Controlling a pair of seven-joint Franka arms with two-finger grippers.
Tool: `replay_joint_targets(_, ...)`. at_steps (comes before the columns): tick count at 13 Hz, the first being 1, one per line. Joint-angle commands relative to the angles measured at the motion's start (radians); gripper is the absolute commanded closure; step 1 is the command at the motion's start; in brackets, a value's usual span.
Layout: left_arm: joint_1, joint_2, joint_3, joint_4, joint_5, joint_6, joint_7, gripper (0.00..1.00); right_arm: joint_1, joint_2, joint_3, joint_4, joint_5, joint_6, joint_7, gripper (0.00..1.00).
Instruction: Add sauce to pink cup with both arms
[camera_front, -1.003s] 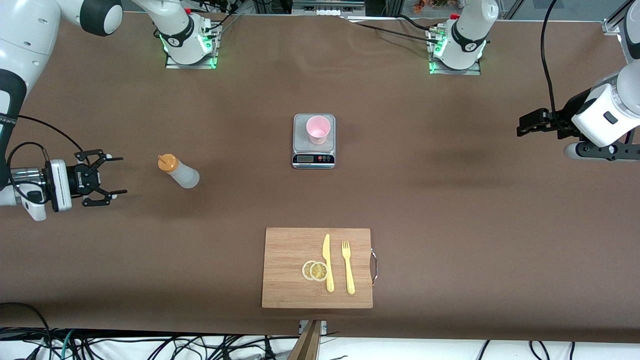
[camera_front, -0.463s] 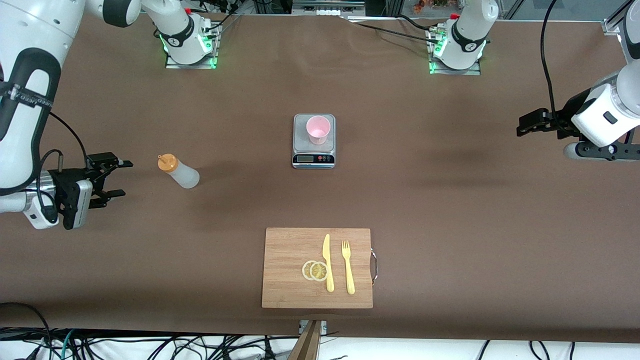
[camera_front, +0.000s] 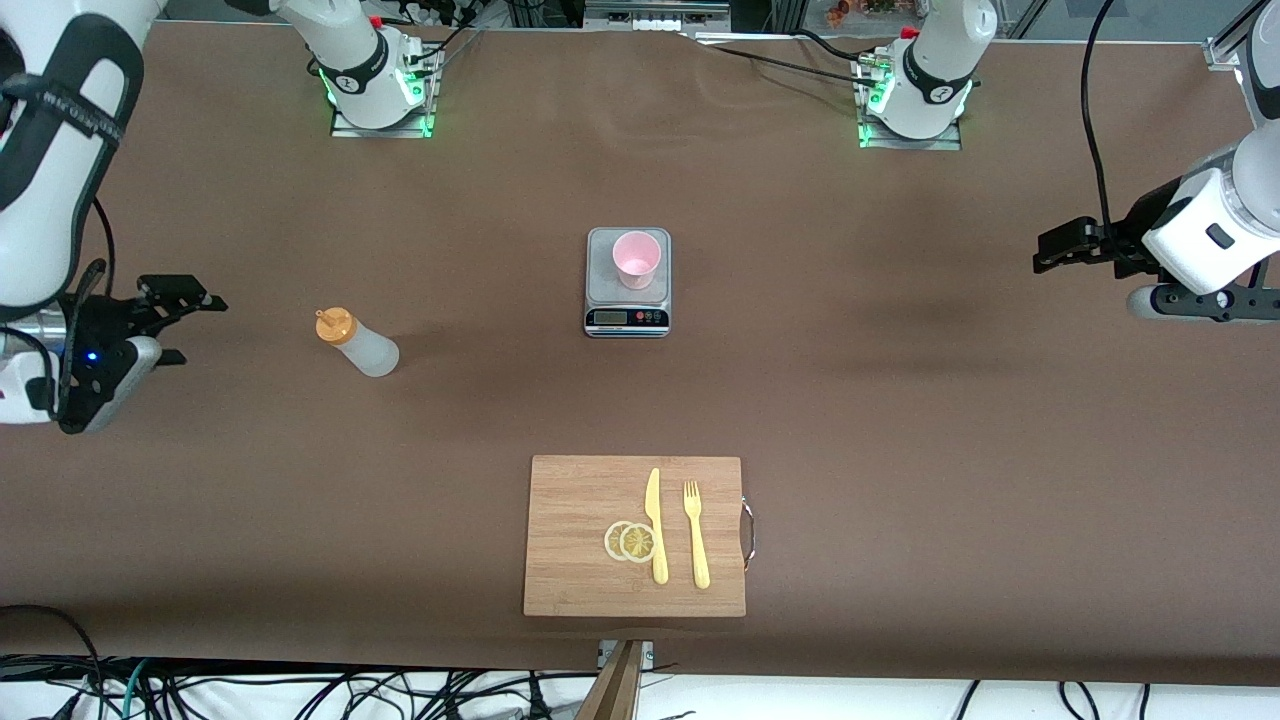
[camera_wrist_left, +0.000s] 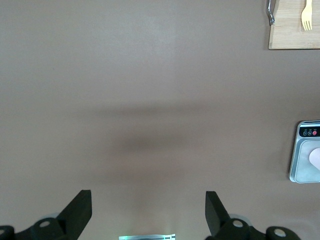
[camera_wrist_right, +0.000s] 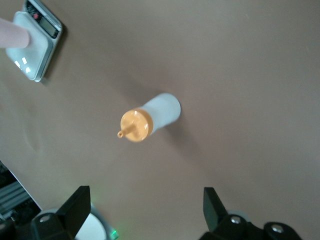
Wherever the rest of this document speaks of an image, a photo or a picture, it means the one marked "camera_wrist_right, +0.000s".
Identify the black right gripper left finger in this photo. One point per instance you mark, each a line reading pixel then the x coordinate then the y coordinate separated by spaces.
pixel 72 212

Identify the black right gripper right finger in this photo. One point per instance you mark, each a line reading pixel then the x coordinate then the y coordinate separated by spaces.
pixel 217 217

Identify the translucent sauce bottle orange cap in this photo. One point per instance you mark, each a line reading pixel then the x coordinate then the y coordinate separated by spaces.
pixel 162 112

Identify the pink plastic cup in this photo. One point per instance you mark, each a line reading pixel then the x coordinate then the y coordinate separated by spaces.
pixel 12 35

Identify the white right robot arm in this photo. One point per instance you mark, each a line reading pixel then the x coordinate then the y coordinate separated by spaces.
pixel 92 230

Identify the silver digital kitchen scale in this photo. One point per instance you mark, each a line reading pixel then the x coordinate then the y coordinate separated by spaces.
pixel 35 57

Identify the aluminium table edge frame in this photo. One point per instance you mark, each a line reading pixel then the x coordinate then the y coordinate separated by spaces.
pixel 15 197

